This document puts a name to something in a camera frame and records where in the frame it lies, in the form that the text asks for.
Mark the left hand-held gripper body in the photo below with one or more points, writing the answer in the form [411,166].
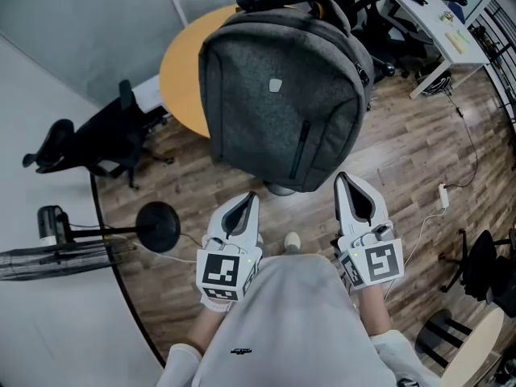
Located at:
[221,272]

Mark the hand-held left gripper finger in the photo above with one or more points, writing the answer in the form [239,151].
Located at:
[219,224]
[254,232]

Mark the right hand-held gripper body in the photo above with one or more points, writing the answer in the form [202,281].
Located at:
[379,260]

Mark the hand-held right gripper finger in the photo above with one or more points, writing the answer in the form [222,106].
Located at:
[379,208]
[343,208]

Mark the dark grey fabric backpack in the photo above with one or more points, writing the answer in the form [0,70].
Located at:
[274,115]

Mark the person's left forearm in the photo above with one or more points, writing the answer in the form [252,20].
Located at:
[203,329]

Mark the person's right forearm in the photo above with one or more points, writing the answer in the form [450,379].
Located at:
[375,309]

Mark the white wristband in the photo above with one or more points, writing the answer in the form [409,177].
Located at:
[215,306]

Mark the person's right shoe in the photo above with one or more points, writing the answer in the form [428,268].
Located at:
[292,242]

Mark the black standing fan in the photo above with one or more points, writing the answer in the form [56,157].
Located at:
[157,226]

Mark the white power strip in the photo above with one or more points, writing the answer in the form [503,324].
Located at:
[443,196]

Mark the white t-shirt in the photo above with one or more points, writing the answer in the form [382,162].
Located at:
[282,329]

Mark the black office chair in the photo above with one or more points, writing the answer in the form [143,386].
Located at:
[407,34]
[479,268]
[109,135]
[364,18]

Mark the beige round stool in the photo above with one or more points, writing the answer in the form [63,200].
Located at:
[479,345]

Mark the round wooden table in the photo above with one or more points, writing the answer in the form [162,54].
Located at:
[181,75]

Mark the white desk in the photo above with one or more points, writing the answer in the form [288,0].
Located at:
[439,40]

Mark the beige flat desk object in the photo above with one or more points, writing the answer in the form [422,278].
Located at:
[455,42]

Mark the small green desk object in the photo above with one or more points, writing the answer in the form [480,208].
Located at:
[464,36]

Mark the small colourful toy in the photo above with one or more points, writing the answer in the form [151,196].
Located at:
[446,16]

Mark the blue chair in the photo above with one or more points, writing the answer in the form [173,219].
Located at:
[457,9]

